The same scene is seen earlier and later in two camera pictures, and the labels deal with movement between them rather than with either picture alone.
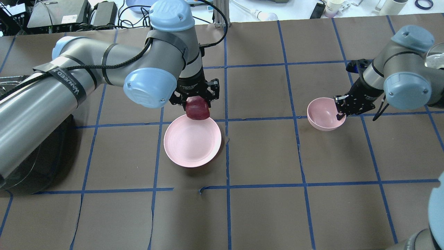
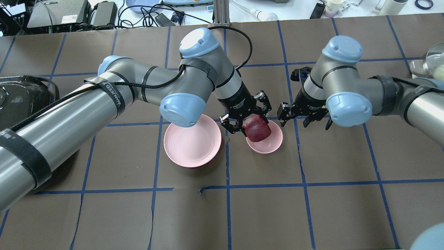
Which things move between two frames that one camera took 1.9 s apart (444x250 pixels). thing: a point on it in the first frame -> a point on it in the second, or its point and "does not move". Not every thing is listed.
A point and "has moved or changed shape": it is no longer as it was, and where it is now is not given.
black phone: x=319 y=9 does not move
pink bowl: x=321 y=114 has moved or changed shape
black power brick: x=106 y=13 does not move
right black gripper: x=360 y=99 -> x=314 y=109
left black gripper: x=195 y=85 -> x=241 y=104
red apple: x=197 y=108 has moved or changed shape
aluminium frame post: x=219 y=19 does not move
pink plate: x=192 y=143 does not move
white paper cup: x=332 y=7 does not move
